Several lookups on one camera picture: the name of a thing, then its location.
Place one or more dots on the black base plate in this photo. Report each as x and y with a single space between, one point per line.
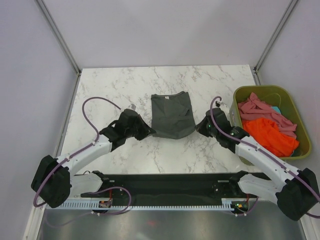
169 189

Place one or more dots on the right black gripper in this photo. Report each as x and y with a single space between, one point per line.
200 127

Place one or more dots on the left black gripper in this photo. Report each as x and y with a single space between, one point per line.
146 130

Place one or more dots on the orange t shirt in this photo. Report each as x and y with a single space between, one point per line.
267 134

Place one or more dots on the teal cloth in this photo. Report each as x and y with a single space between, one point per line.
276 109

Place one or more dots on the olive green plastic bin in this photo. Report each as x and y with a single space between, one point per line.
274 96

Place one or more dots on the pink t shirt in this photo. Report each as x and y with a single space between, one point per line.
253 108

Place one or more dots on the dark grey t shirt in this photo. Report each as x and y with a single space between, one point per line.
172 116

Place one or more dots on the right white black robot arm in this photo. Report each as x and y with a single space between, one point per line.
294 191

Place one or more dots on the left aluminium frame post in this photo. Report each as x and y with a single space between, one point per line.
58 35

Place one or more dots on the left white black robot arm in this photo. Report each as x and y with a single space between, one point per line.
52 180

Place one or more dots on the white slotted cable duct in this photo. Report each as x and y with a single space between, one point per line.
100 205

